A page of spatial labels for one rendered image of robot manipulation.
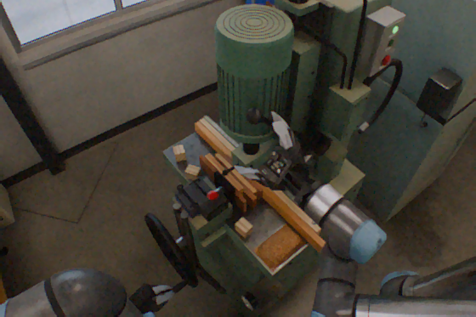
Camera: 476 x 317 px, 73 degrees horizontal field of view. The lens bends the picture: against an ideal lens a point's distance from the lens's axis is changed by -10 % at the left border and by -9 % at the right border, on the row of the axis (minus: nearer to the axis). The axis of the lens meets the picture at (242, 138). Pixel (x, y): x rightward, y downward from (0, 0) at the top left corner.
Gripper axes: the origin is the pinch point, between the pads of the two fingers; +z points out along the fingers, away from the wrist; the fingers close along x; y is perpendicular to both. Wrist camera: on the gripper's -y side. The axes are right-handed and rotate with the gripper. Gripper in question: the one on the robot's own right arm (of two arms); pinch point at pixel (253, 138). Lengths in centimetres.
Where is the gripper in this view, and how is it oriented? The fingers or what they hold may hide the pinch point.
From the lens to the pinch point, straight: 80.7
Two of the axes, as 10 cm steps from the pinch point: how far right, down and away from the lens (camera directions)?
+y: -5.4, -1.3, -8.3
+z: -6.4, -5.8, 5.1
